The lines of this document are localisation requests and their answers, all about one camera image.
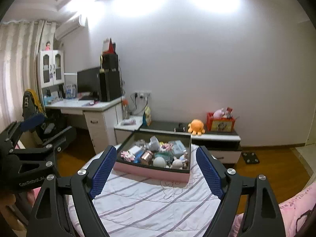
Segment blue white box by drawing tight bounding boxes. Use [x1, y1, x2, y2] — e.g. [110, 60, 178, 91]
[64, 84, 76, 99]

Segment rose gold cup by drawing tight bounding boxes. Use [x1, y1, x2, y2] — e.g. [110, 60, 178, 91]
[140, 150, 155, 166]

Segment black speaker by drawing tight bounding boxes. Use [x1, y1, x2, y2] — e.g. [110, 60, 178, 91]
[102, 54, 119, 73]

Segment pink quilt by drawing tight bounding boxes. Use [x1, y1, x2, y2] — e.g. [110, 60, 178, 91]
[234, 179, 316, 237]

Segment pink storage box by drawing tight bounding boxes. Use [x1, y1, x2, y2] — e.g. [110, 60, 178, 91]
[116, 130, 192, 184]

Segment white hutch cabinet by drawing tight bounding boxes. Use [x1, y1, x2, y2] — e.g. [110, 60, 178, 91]
[37, 50, 65, 88]

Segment white nightstand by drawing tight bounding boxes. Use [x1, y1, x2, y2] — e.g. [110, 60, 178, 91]
[114, 117, 144, 146]

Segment black gaming chair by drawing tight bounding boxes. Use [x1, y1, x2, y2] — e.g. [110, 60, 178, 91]
[22, 89, 68, 151]

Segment red storage crate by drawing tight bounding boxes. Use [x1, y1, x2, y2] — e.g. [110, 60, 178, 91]
[206, 112, 237, 132]

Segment white charger plug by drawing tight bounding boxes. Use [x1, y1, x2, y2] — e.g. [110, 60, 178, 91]
[128, 145, 142, 156]

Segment white desk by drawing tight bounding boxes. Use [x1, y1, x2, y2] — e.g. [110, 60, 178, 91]
[44, 96, 124, 155]

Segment orange octopus plush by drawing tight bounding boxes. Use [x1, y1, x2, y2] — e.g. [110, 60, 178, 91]
[188, 119, 206, 136]

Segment black computer tower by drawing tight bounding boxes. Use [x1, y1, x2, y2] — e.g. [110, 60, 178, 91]
[99, 70, 122, 102]

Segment black bathroom scale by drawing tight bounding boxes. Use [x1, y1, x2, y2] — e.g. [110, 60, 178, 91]
[241, 152, 261, 165]

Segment person's left hand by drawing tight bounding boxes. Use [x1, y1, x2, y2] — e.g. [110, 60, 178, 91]
[0, 194, 16, 206]

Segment striped white tablecloth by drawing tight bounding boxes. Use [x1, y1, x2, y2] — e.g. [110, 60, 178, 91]
[67, 142, 239, 237]

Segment black power cable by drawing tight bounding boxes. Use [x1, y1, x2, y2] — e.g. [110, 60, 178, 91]
[130, 94, 150, 116]

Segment water bottle red cap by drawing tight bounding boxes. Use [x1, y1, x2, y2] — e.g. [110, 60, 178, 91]
[122, 98, 130, 119]

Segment black white TV stand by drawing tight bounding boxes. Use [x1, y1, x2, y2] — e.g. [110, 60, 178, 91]
[139, 120, 243, 165]

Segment beige curtain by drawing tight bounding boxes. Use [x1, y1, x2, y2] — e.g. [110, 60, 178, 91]
[0, 19, 61, 141]

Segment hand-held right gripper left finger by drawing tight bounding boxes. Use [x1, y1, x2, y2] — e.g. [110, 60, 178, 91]
[26, 145, 118, 237]

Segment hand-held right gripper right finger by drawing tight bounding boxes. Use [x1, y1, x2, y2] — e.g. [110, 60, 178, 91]
[196, 146, 287, 237]

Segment black computer monitor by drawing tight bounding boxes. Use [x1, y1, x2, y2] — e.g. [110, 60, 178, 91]
[77, 67, 102, 97]

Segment white air conditioner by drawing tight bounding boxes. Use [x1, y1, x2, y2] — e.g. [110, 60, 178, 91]
[54, 14, 86, 40]

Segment red white box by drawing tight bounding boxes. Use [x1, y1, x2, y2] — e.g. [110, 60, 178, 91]
[102, 38, 117, 55]

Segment pink flower hair clip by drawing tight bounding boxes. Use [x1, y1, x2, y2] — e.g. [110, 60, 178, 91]
[120, 150, 135, 163]

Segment snack bag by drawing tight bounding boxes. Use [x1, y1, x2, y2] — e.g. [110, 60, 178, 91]
[143, 106, 153, 127]

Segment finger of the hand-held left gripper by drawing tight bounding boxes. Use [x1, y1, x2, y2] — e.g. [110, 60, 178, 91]
[8, 126, 76, 165]
[0, 114, 46, 153]

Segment black eyeglass frame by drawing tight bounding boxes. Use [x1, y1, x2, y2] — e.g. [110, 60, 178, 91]
[295, 209, 313, 234]

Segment clear plastic case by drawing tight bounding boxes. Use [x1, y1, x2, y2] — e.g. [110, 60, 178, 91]
[170, 140, 186, 155]

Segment yellow jacket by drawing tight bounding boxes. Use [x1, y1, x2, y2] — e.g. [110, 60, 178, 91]
[24, 89, 46, 116]

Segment white wall outlet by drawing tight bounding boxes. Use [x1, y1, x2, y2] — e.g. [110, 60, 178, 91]
[134, 90, 152, 100]

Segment small white hair dryer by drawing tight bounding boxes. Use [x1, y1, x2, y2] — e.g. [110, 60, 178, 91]
[148, 136, 161, 153]

